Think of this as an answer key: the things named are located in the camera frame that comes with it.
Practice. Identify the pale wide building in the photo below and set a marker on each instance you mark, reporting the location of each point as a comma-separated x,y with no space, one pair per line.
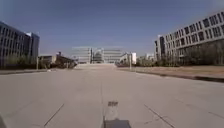
110,55

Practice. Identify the pole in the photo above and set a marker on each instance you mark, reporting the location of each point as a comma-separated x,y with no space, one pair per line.
130,61
37,62

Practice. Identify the small white building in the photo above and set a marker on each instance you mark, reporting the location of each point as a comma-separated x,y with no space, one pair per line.
133,57

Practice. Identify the manhole cover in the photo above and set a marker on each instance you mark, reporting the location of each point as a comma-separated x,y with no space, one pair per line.
112,103

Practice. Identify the grey concrete slab pavement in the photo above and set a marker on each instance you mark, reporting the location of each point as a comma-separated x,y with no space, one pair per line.
83,93

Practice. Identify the low brown building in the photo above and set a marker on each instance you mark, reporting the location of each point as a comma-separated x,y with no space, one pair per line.
56,60

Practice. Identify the long grey building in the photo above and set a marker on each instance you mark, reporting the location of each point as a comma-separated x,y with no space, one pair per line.
193,36

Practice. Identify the dark kerb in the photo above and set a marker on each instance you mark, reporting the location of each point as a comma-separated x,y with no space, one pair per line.
200,78

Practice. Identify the row of trees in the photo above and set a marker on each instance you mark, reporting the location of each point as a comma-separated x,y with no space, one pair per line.
206,53

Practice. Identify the large curved glass building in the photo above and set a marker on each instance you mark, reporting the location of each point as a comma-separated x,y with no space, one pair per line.
13,43

